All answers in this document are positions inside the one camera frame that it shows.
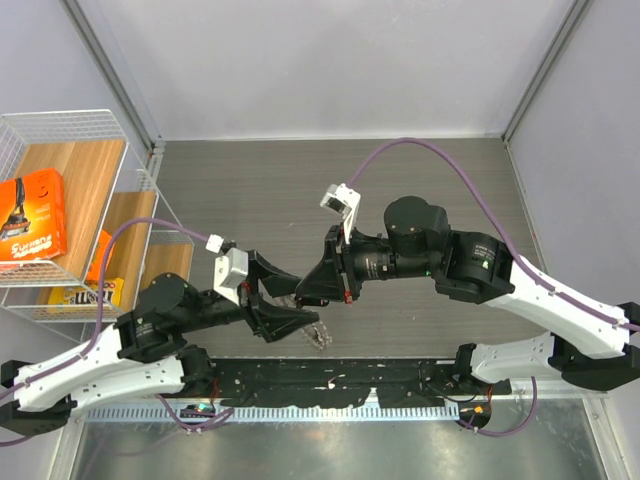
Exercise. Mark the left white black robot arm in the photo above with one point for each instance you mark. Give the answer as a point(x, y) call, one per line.
point(144, 352)

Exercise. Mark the white wire shelf rack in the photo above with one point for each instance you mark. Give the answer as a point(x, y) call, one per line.
point(106, 183)

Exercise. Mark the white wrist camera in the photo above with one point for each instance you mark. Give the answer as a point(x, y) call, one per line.
point(231, 267)
point(344, 201)

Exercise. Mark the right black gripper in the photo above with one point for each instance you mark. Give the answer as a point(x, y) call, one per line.
point(335, 277)

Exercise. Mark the yellow candy bag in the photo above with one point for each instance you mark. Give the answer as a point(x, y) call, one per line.
point(82, 299)

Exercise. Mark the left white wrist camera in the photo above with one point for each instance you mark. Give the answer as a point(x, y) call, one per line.
point(231, 267)

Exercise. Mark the orange product box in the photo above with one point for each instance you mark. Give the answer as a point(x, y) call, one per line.
point(33, 220)

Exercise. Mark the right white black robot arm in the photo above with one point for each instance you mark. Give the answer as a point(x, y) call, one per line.
point(586, 343)

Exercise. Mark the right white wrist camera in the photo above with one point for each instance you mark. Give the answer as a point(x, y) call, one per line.
point(344, 201)

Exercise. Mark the white slotted cable duct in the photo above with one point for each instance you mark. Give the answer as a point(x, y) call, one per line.
point(138, 412)

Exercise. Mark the silver key with black tag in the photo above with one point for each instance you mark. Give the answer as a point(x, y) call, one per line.
point(303, 302)

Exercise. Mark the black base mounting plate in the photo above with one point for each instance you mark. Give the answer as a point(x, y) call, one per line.
point(334, 382)

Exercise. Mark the metal disc with key rings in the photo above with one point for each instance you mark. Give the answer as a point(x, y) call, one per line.
point(315, 334)

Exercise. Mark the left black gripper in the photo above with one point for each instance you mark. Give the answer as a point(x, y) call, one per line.
point(272, 321)

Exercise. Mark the small orange packet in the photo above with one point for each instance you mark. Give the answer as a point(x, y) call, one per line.
point(98, 256)

